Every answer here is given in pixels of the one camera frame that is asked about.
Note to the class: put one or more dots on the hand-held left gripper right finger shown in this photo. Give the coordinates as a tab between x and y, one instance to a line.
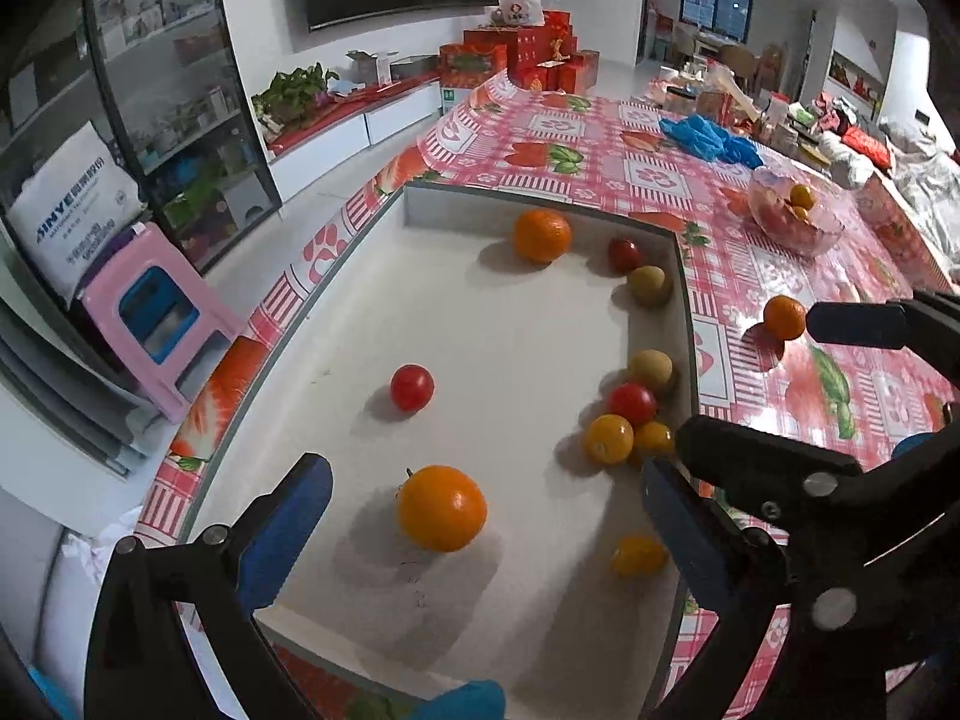
686	540

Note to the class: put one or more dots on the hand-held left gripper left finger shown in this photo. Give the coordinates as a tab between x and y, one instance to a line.
289	532

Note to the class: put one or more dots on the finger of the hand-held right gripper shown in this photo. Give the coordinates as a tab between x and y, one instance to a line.
862	324
750	457

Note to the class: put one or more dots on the yellow cherry tomato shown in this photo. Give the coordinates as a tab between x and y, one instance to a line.
637	555
654	439

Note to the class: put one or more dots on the orange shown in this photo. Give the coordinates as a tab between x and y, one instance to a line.
441	508
541	235
801	196
784	316
801	215

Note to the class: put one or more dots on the small yellow tomato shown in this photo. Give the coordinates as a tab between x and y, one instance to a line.
608	438

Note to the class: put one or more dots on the tan longan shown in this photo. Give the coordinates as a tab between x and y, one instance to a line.
651	369
649	285

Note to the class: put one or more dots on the white shallow tray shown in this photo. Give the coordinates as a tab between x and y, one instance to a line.
487	315

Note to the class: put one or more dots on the person's right hand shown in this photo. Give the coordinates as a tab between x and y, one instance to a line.
916	442

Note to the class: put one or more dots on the person's left hand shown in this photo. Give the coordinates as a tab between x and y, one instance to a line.
472	701

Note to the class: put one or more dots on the clear glass bowl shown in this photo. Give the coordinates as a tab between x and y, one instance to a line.
817	240

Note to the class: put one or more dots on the light grey sofa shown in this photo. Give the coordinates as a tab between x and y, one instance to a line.
915	202

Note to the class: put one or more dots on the grey blanket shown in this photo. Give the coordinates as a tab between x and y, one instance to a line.
926	195

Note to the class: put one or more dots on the small red cushion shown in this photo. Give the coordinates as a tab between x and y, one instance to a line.
866	148

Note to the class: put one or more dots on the white crumpled paper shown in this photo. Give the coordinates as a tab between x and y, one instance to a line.
94	551

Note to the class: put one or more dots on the blue plastic bag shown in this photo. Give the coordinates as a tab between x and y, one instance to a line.
705	136

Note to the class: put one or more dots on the stack of grey boards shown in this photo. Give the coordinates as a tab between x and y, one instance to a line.
60	405

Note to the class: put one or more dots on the wooden chair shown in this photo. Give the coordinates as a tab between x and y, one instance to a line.
739	64

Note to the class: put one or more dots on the pink plastic stool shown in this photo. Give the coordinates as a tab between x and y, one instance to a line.
105	300

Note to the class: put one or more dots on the dark window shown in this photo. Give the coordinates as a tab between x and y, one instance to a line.
701	0

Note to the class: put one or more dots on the white low cabinet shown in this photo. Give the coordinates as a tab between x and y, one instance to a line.
330	139

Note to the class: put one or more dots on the white woven sack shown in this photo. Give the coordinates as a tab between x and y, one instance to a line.
67	202

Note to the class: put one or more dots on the stack of red gift boxes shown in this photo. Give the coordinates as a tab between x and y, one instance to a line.
525	52

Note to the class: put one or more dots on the green leafy plant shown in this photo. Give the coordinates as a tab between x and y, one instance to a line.
292	90

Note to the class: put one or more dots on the glass door cabinet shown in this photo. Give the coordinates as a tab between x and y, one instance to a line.
187	90

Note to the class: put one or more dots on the white printed bag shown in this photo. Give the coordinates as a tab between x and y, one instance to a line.
521	7

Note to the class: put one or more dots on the open cardboard box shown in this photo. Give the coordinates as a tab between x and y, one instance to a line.
369	66

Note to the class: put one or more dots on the steel basin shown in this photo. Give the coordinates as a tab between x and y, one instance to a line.
414	69

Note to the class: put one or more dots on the red wall painting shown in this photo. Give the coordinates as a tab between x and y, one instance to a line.
855	75

